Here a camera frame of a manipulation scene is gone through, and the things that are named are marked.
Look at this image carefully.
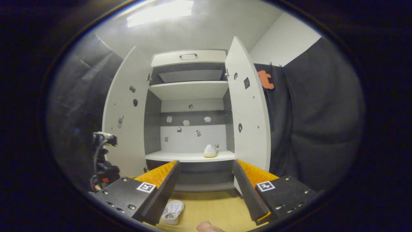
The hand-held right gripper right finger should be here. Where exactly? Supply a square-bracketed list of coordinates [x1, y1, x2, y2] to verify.
[232, 159, 317, 226]

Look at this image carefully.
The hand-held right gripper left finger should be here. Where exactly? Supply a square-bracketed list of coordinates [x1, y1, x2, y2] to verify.
[93, 160, 181, 226]

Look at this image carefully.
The white shoe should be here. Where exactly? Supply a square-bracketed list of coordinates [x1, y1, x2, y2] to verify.
[203, 144, 219, 158]
[160, 200, 185, 225]

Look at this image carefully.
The white shoe cabinet door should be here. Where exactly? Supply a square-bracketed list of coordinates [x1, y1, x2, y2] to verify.
[102, 46, 153, 177]
[224, 36, 271, 195]

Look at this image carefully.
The white cabinet drawer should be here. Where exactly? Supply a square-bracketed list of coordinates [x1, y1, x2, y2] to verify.
[151, 49, 227, 67]

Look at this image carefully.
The black backdrop cloth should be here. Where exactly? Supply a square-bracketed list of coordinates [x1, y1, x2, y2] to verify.
[48, 34, 366, 190]

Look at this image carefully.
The ceiling light panel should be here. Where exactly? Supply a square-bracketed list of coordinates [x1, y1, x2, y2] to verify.
[126, 0, 194, 28]

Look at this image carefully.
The black cable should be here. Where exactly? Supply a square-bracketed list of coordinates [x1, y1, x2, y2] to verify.
[92, 139, 110, 189]

